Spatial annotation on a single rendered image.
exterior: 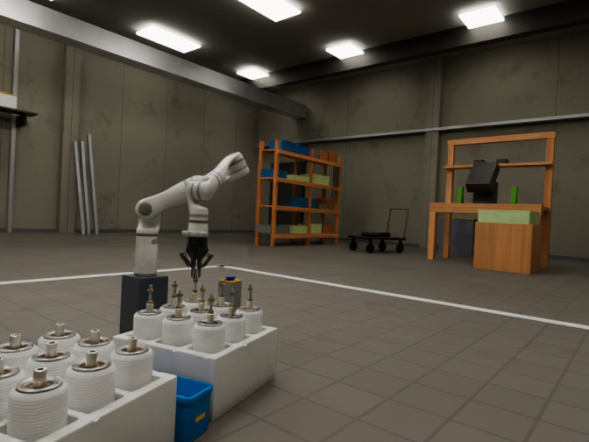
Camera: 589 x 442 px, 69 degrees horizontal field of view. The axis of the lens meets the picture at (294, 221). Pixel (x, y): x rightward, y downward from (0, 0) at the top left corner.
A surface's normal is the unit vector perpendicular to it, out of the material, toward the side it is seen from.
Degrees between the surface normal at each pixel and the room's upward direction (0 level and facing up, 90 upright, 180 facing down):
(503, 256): 90
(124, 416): 90
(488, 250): 90
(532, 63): 90
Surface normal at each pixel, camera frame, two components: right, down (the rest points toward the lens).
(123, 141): 0.77, 0.04
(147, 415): 0.93, 0.05
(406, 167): -0.63, -0.02
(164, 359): -0.40, -0.01
